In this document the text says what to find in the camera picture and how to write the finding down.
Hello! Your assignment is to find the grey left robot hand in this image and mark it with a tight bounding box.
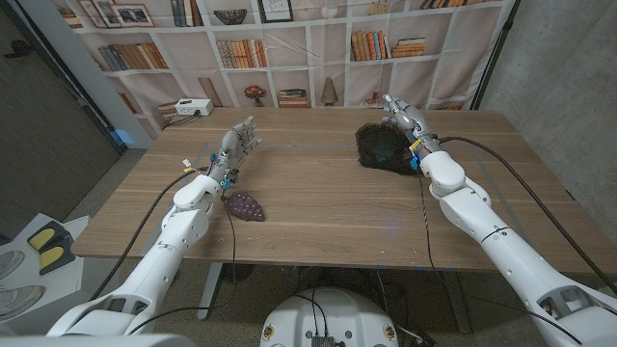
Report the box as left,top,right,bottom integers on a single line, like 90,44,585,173
205,115,264,191

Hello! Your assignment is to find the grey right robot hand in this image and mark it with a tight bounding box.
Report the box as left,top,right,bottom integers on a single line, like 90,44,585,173
382,93,443,165

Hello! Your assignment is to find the dark brown mesh netting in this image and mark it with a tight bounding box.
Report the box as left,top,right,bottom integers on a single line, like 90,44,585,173
355,120,421,176

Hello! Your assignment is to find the white power strip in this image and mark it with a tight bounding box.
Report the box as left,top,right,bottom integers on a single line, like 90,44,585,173
174,98,215,118

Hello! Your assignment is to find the purple grape bunch toy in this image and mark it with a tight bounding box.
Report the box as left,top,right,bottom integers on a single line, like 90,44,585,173
221,191,266,223

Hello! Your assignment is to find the printed bookshelf backdrop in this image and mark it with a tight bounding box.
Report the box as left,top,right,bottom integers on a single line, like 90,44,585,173
52,0,517,141

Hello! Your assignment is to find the black backdrop stand pole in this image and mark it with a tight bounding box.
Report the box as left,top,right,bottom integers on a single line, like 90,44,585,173
469,0,522,111

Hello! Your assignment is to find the black round floor object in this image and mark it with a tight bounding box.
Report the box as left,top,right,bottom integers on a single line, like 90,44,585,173
221,263,256,283

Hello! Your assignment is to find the white table leg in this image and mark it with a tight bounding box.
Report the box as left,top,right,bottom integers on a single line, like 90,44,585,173
196,262,226,321

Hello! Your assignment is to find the dark grey perforated panel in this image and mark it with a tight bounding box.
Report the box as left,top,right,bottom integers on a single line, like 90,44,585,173
0,0,121,240

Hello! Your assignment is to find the grey table leg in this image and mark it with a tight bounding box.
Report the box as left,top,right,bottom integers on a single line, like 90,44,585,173
441,268,473,334

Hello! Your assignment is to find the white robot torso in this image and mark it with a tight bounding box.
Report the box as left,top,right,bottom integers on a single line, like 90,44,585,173
259,287,400,347

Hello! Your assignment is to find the yellow black foot pedal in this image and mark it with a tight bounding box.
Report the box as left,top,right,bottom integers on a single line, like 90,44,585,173
26,220,68,253
37,239,77,277

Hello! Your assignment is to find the white floor mat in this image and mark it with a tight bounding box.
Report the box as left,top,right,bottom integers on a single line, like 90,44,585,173
0,213,91,324

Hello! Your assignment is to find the black power strip cable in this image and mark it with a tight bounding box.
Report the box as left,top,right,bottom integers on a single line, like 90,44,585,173
166,110,202,128

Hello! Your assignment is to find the thin black left wrist cable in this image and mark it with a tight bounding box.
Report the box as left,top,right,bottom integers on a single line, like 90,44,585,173
127,192,238,334

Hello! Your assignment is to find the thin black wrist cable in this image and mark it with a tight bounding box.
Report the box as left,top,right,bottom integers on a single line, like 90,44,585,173
127,192,238,334
417,175,584,346

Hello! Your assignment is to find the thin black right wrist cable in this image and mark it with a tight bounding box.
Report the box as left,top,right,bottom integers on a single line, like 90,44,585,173
417,175,584,346

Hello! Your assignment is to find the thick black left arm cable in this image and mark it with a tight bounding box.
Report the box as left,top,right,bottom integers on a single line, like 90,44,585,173
90,166,209,301

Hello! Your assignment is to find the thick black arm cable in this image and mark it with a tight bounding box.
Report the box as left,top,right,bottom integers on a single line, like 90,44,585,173
90,166,209,301
438,136,617,295

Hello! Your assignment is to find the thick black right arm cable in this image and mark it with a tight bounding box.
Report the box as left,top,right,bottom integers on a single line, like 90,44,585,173
438,136,617,295

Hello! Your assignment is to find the black door handle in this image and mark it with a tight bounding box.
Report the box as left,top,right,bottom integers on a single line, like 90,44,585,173
3,39,34,60

